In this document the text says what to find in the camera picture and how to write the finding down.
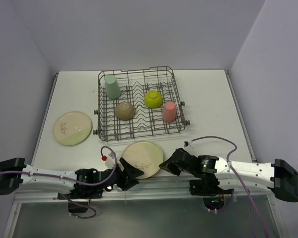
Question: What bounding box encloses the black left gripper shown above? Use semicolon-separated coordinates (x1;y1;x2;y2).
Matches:
112;157;144;190

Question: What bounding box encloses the large pink green plate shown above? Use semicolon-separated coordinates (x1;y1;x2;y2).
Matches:
122;141;164;179

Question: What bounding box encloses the pink cup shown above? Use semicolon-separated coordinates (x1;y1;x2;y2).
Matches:
162;101;176;122

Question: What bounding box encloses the black bowl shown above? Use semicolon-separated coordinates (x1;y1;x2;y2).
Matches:
115;101;135;120

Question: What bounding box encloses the lime green bowl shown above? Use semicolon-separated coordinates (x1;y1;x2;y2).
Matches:
144;90;163;109

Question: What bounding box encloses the grey wire dish rack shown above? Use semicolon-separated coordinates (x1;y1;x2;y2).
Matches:
93;66;190;142

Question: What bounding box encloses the small cream plate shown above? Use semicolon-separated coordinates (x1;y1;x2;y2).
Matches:
52;111;92;146

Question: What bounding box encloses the pale green cup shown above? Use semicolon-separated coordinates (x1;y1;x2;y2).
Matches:
105;75;121;99

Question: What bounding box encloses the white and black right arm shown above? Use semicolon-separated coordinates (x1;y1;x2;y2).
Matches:
159;148;298;202

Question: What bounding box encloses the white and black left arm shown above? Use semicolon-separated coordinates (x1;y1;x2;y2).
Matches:
0;158;144;199

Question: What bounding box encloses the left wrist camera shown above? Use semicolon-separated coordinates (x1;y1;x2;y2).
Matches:
101;153;117;169

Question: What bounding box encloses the aluminium rail frame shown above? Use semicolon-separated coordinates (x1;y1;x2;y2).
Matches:
2;173;289;238

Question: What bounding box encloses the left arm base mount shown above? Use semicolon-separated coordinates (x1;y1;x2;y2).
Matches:
57;187;104;219

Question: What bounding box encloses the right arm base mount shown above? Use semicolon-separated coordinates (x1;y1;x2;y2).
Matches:
189;179;234;214

